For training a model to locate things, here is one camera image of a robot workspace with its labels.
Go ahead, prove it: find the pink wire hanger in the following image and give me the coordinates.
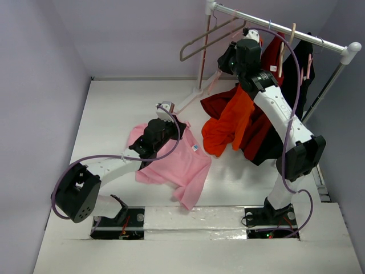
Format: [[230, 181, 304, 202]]
[[207, 24, 237, 95]]

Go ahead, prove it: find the pink t shirt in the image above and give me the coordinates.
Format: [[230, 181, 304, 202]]
[[135, 121, 212, 211]]

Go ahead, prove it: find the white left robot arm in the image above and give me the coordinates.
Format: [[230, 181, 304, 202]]
[[51, 115, 187, 225]]

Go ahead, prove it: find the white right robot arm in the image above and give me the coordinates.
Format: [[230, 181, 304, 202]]
[[218, 39, 326, 227]]

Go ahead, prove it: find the wooden hanger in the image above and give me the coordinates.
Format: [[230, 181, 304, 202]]
[[278, 22, 297, 78]]

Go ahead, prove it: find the grey velvet hanger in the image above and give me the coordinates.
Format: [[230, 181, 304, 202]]
[[179, 16, 248, 62]]

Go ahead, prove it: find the black t shirt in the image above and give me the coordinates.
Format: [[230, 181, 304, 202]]
[[246, 41, 315, 166]]

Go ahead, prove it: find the pink clip hanger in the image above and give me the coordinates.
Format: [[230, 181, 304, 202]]
[[300, 54, 313, 85]]

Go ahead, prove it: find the orange t shirt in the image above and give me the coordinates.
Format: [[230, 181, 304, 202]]
[[200, 85, 255, 157]]

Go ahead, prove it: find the dark red t shirt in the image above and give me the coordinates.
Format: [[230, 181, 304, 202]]
[[200, 31, 286, 160]]

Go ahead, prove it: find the white metal clothes rack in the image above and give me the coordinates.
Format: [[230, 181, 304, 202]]
[[174, 1, 362, 123]]

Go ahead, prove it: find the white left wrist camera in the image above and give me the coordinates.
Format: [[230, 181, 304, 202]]
[[156, 101, 175, 122]]

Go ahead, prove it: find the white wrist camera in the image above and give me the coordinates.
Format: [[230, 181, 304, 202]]
[[156, 101, 175, 122], [242, 28, 262, 46]]

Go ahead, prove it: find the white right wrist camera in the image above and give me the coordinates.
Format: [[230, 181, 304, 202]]
[[242, 28, 262, 46]]

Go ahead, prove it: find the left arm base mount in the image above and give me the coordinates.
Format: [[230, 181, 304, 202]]
[[91, 207, 145, 240]]

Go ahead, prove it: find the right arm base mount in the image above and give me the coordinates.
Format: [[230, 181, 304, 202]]
[[241, 205, 299, 239]]

